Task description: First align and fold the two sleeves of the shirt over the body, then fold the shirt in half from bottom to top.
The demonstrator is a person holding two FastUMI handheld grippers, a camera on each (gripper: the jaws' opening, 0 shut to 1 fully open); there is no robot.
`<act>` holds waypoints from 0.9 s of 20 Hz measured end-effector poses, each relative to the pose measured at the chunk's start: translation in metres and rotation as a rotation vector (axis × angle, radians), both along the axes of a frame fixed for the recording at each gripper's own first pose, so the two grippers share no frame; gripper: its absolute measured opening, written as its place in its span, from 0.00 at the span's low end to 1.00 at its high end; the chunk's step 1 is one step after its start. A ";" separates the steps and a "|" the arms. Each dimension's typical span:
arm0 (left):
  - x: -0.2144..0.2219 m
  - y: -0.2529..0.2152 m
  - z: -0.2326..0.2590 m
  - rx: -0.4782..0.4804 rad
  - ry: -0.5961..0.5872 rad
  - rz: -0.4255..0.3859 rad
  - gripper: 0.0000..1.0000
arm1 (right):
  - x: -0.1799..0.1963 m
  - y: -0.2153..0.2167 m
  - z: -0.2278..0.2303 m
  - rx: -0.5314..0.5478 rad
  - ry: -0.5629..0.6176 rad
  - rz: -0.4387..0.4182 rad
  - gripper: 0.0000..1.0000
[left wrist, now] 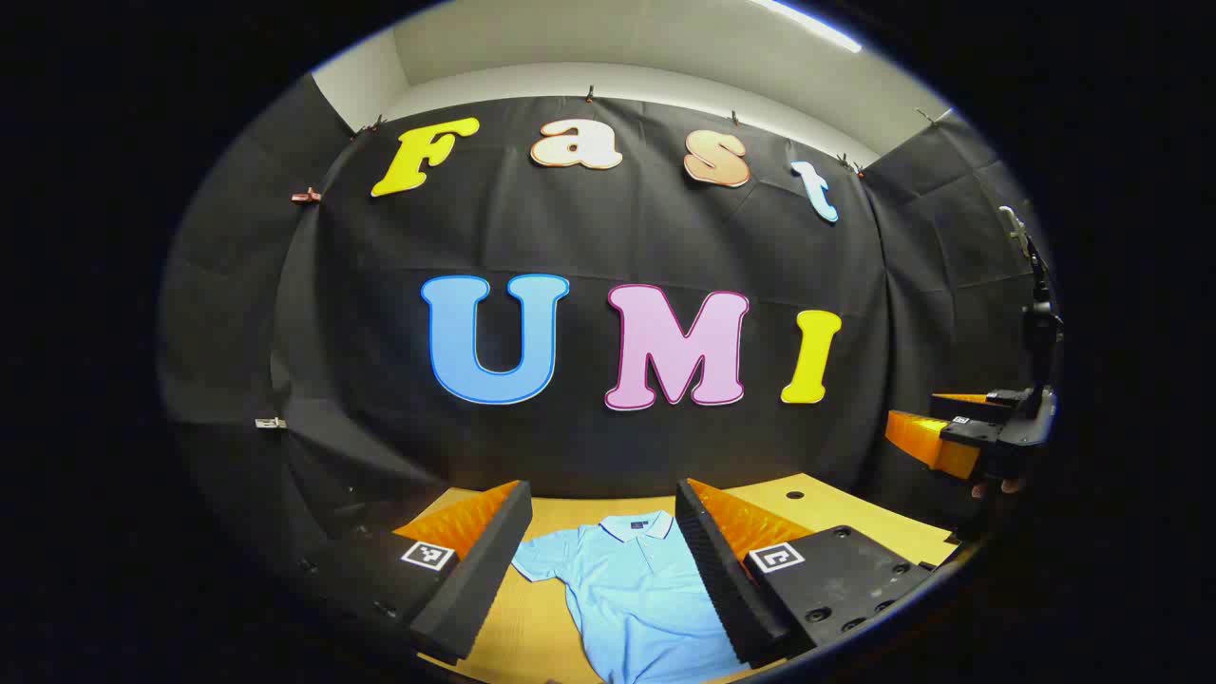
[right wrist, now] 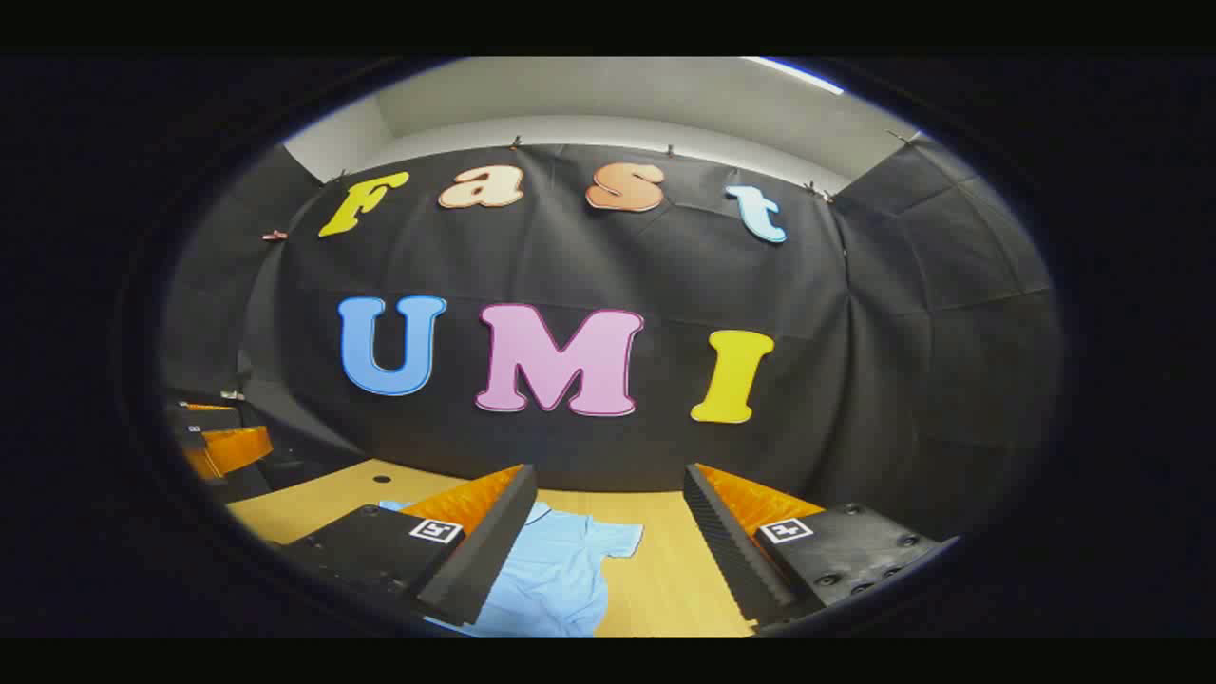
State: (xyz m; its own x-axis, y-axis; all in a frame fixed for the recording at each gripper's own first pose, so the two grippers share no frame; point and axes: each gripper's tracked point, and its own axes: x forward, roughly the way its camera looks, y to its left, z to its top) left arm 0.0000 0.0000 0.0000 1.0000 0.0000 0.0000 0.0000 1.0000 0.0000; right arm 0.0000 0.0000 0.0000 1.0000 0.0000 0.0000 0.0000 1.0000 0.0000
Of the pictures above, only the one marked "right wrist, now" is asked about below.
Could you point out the light blue T-shirt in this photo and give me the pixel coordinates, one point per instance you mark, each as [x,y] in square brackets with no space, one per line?
[560,570]

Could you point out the black backdrop cloth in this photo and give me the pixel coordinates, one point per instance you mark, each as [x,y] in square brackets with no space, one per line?
[570,256]

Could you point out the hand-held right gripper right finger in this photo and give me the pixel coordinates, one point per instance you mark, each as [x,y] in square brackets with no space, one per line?
[731,546]

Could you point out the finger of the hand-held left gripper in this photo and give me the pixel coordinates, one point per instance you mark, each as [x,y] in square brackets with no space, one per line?
[204,415]
[233,448]

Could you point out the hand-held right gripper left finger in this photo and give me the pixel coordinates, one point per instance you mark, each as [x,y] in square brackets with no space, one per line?
[494,546]

